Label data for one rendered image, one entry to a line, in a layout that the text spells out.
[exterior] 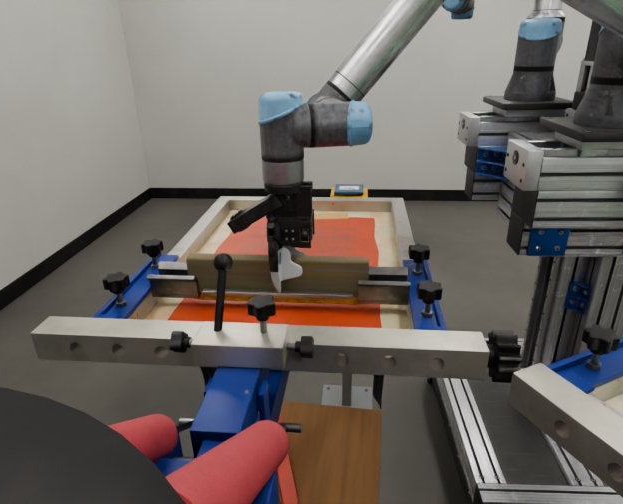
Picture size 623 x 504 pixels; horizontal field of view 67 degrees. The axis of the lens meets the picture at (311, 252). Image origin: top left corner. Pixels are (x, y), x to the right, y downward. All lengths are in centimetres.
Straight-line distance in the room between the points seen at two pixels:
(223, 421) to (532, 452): 136
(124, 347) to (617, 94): 107
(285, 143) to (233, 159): 398
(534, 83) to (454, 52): 295
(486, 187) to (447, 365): 104
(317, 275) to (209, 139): 397
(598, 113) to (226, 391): 96
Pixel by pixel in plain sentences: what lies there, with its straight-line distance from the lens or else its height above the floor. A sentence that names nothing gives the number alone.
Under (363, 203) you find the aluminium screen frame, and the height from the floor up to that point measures 98.
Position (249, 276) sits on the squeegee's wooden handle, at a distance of 93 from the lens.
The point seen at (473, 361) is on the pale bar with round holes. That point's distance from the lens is 72.
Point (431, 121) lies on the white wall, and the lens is 460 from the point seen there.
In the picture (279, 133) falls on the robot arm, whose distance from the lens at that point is 80.
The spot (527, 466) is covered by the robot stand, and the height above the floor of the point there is 21.
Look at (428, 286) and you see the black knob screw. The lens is 81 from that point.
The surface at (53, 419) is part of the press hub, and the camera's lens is 20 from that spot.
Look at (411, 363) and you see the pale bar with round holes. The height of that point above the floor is 102.
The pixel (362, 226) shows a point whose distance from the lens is 135.
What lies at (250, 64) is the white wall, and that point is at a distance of 462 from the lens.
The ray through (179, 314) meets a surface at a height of 96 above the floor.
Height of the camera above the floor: 144
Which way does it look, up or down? 24 degrees down
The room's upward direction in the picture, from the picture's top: 1 degrees counter-clockwise
